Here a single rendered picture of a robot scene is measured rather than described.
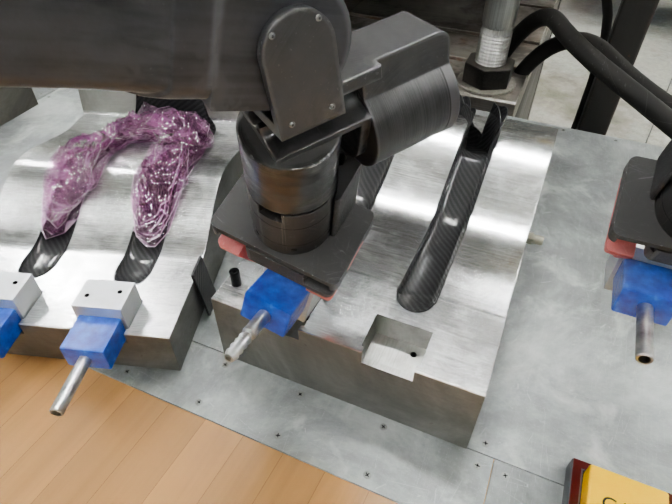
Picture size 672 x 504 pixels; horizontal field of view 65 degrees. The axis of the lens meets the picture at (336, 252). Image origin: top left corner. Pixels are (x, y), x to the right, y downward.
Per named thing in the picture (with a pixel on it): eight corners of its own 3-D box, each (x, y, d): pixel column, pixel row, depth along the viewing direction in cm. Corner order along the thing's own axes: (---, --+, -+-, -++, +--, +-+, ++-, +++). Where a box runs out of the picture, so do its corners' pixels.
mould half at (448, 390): (466, 449, 49) (497, 364, 39) (224, 354, 56) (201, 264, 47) (544, 164, 82) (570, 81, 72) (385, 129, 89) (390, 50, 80)
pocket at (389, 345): (413, 396, 47) (417, 372, 44) (357, 375, 48) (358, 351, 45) (428, 357, 50) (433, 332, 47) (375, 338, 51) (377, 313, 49)
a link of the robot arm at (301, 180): (323, 127, 36) (327, 49, 29) (369, 190, 34) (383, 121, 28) (231, 169, 34) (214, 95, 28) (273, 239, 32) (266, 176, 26)
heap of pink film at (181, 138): (174, 250, 59) (158, 194, 54) (24, 237, 61) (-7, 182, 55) (233, 129, 78) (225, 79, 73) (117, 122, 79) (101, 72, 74)
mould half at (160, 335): (180, 371, 55) (155, 300, 47) (-55, 347, 57) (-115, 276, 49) (275, 123, 91) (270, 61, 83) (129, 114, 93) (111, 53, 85)
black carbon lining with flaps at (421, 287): (431, 333, 50) (445, 261, 43) (279, 282, 54) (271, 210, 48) (503, 147, 73) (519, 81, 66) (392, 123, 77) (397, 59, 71)
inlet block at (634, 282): (665, 392, 40) (699, 348, 36) (595, 369, 41) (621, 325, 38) (662, 279, 49) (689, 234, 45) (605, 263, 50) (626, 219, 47)
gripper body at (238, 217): (256, 170, 42) (247, 106, 35) (373, 225, 40) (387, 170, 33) (211, 235, 39) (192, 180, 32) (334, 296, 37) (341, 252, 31)
